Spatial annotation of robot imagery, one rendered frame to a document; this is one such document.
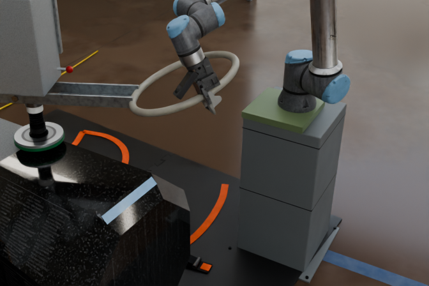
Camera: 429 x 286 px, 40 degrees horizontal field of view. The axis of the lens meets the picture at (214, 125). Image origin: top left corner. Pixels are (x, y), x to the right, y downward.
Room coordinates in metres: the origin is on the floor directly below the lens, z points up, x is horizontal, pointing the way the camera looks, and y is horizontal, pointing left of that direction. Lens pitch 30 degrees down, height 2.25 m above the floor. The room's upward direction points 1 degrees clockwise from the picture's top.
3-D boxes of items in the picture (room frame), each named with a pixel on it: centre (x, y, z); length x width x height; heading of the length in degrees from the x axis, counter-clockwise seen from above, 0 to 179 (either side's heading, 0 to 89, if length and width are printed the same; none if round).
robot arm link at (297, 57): (2.56, -0.41, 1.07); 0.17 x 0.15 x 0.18; 36
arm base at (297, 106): (2.57, -0.41, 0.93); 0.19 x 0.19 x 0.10
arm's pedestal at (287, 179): (2.57, -0.41, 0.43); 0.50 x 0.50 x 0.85; 62
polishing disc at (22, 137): (2.24, 0.78, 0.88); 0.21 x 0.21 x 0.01
